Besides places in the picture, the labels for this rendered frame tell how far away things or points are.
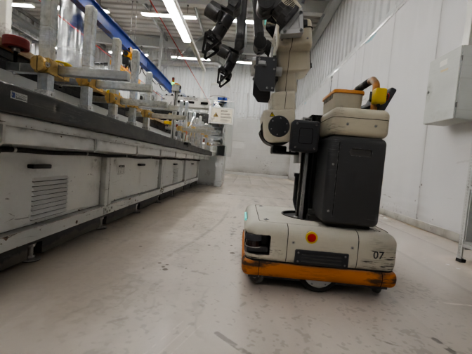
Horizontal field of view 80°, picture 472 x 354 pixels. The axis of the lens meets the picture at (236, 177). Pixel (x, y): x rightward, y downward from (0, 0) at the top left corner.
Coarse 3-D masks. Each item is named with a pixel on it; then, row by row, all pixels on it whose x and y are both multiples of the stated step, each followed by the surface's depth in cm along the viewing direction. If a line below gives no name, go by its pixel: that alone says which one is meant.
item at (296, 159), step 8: (296, 120) 128; (304, 120) 129; (296, 128) 128; (304, 128) 128; (312, 128) 128; (296, 136) 129; (304, 136) 128; (312, 136) 128; (272, 144) 143; (280, 144) 143; (296, 144) 129; (304, 144) 129; (312, 144) 128; (272, 152) 146; (280, 152) 143; (288, 152) 143; (296, 152) 143; (304, 152) 143; (312, 152) 131; (296, 160) 147
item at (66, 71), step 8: (8, 64) 100; (16, 64) 100; (24, 64) 100; (16, 72) 102; (24, 72) 101; (32, 72) 100; (64, 72) 100; (72, 72) 100; (80, 72) 99; (88, 72) 99; (96, 72) 99; (104, 72) 99; (112, 72) 99; (120, 72) 99; (128, 72) 100; (112, 80) 102; (120, 80) 101; (128, 80) 100
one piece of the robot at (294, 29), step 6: (300, 12) 122; (294, 18) 122; (300, 18) 122; (288, 24) 122; (294, 24) 123; (300, 24) 122; (282, 30) 122; (288, 30) 122; (294, 30) 122; (300, 30) 122; (282, 36) 124; (288, 36) 125; (294, 36) 125; (300, 36) 125
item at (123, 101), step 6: (96, 96) 150; (102, 96) 150; (96, 102) 151; (102, 102) 150; (126, 102) 149; (132, 102) 149; (138, 102) 149; (144, 102) 149; (150, 102) 149; (156, 102) 149; (162, 102) 149
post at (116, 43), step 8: (112, 40) 144; (120, 40) 145; (112, 48) 144; (120, 48) 146; (112, 56) 144; (120, 56) 147; (112, 64) 144; (120, 64) 147; (112, 104) 146; (112, 112) 146
